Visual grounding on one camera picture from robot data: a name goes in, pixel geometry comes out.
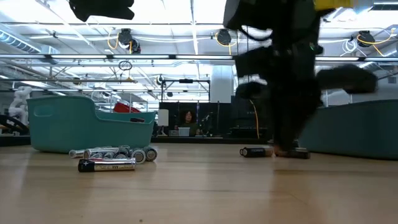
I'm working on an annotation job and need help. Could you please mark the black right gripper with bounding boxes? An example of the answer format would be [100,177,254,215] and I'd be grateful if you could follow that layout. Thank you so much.
[234,30,379,149]

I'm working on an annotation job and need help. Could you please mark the dark black copper battery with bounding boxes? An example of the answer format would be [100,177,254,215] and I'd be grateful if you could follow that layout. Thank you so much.
[274,148,312,160]

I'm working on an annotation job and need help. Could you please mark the large black copper battery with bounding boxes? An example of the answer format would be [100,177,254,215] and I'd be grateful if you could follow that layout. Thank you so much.
[239,146,275,159]

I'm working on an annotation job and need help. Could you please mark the black and gold AAA battery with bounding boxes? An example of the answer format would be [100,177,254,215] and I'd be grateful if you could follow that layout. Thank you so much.
[77,157,137,173]

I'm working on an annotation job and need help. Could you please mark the tall black cabinet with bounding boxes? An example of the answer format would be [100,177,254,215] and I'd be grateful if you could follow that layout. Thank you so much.
[230,95,272,139]

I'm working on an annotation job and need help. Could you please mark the long ceiling light strip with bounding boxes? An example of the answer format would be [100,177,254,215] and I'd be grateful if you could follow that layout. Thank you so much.
[0,54,398,62]

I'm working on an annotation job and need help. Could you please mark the blue-grey plastic bin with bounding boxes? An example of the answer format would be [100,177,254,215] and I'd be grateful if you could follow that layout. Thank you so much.
[297,99,398,161]

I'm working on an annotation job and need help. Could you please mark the white square column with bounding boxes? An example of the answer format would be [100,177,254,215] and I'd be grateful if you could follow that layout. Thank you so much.
[210,64,234,104]

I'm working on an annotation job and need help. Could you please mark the black panel partition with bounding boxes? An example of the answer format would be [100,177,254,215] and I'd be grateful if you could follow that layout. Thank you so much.
[159,101,233,138]

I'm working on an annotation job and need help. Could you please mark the red tray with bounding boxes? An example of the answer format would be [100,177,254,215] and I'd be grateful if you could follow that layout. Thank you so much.
[112,102,142,114]

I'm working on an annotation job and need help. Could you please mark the person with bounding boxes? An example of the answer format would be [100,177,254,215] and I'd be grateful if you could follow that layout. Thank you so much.
[179,109,199,137]

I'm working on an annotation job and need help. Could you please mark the teal green plastic bin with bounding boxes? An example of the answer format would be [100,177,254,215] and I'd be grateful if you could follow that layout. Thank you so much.
[26,95,157,154]

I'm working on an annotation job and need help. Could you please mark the yellow tape tag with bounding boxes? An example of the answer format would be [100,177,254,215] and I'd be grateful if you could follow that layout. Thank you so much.
[313,0,354,12]

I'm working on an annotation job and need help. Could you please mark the black ceiling cable reel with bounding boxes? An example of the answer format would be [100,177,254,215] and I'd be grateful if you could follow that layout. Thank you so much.
[107,27,142,55]
[215,28,237,55]
[356,28,396,57]

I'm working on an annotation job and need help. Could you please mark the curved yellow cable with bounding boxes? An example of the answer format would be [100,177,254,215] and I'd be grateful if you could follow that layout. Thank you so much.
[248,99,261,139]

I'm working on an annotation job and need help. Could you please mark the hanging black cable loop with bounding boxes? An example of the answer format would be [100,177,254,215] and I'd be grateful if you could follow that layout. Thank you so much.
[118,60,134,72]

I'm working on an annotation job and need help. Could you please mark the grey air duct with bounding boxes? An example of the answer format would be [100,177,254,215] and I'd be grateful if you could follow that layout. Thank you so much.
[0,29,43,54]

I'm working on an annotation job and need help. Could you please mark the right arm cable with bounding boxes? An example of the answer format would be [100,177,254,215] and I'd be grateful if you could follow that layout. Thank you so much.
[238,26,274,43]

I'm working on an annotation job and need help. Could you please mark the silver spiral air duct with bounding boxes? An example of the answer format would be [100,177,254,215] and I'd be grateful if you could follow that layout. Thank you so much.
[357,60,398,73]

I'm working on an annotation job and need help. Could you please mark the black gantry frame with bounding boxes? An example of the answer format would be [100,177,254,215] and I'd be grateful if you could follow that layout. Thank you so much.
[160,78,211,103]

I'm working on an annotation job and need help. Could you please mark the black curved hose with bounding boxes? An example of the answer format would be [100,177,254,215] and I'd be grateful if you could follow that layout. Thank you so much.
[0,114,30,136]

